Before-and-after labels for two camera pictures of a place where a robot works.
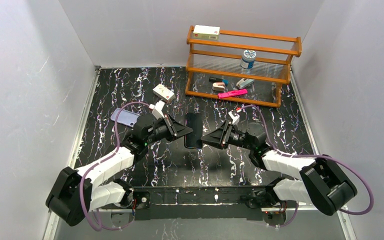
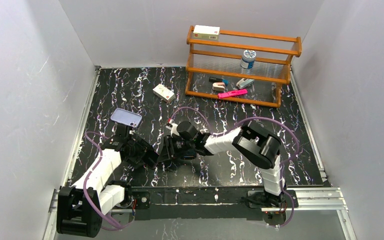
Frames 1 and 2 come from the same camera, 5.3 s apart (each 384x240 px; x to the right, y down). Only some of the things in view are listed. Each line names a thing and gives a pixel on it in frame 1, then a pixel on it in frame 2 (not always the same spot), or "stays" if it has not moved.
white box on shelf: (206, 32) stays
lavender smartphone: (125, 117) stays
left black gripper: (171, 126) -> (122, 131)
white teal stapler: (242, 84) stays
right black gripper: (225, 134) -> (167, 149)
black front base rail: (201, 202) stays
